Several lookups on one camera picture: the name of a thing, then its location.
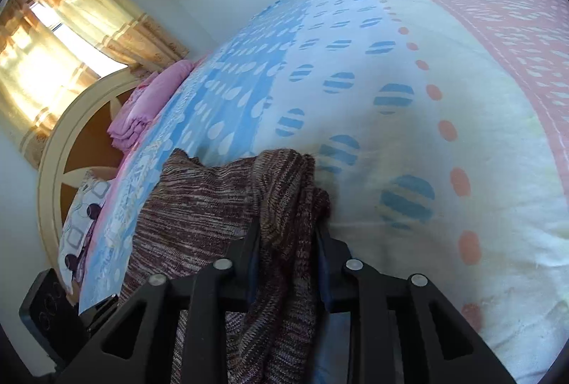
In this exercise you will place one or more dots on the black phone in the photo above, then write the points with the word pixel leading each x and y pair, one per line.
pixel 49 304

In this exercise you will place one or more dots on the pink bed sheet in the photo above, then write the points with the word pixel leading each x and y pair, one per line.
pixel 109 197

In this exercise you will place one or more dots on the blue dotted printed blanket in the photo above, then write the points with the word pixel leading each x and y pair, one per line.
pixel 400 143

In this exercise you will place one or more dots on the folded pink quilt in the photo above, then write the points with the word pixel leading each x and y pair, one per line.
pixel 151 99

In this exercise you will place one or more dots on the cream patterned curtain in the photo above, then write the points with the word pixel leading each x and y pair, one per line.
pixel 35 86
pixel 111 14

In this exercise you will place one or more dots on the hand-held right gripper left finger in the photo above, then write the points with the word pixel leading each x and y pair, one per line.
pixel 249 250

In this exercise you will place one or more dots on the white patterned pillow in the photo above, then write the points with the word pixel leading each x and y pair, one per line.
pixel 82 215

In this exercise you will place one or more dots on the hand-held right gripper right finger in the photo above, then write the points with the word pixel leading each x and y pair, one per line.
pixel 326 277

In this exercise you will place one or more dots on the brown knit sweater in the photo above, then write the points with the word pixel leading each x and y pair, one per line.
pixel 200 206

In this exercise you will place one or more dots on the cream wooden headboard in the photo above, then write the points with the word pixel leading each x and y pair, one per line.
pixel 62 130

